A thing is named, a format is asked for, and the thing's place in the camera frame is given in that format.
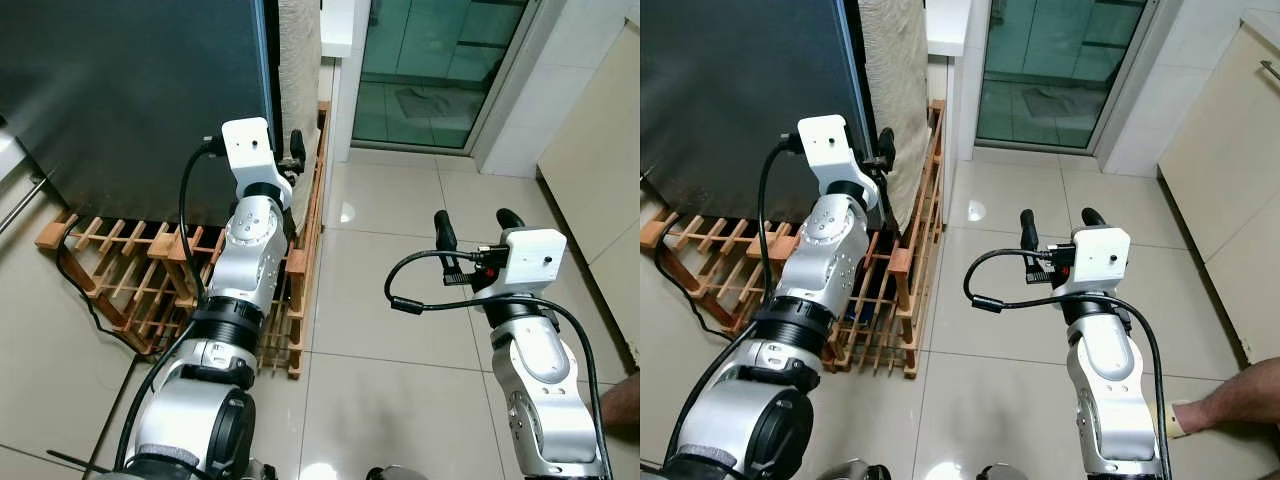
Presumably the pale slipper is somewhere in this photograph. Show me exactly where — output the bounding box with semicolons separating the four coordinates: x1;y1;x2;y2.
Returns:
1164;400;1198;439

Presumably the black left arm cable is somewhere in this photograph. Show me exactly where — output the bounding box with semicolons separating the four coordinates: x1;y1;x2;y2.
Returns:
112;138;233;473
662;138;813;471

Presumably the beige cabinet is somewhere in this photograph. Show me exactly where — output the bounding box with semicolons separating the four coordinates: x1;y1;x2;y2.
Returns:
1158;8;1280;364
537;20;641;363

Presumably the beige hanging cloth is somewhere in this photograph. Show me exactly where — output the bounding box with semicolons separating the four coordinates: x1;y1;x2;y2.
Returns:
857;0;933;238
276;0;324;209

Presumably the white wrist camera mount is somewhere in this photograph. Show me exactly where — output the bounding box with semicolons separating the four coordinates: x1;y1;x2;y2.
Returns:
220;117;294;201
472;228;569;301
1058;226;1132;299
796;114;881;201

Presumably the narrow white counter cabinet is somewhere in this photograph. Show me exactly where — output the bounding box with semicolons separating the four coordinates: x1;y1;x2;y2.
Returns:
925;0;974;59
320;0;358;59

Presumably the green tinted glass door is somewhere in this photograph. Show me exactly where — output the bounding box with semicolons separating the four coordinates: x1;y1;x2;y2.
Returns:
350;0;533;153
974;0;1153;153

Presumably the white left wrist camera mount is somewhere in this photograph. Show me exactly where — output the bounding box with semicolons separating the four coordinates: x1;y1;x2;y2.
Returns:
796;114;881;201
220;117;294;201

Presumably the dark grey fridge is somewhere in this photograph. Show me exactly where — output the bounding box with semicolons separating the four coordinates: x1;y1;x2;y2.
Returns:
0;0;283;229
640;0;873;223

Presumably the black power cable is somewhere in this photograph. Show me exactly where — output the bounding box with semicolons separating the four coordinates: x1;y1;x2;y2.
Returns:
55;240;151;353
655;212;741;343

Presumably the person's bare leg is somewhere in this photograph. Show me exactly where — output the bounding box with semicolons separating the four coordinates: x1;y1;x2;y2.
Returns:
598;372;641;443
1185;357;1280;433

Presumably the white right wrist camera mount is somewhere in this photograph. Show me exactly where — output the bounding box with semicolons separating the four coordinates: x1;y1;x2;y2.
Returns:
1058;226;1132;299
472;228;569;301

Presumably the wooden slatted rack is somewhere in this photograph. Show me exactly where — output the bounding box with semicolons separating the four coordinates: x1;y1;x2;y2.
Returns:
34;100;332;380
640;99;947;379

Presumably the metal cabinet handle bar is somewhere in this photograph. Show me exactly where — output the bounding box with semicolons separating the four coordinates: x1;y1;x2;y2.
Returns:
0;172;48;238

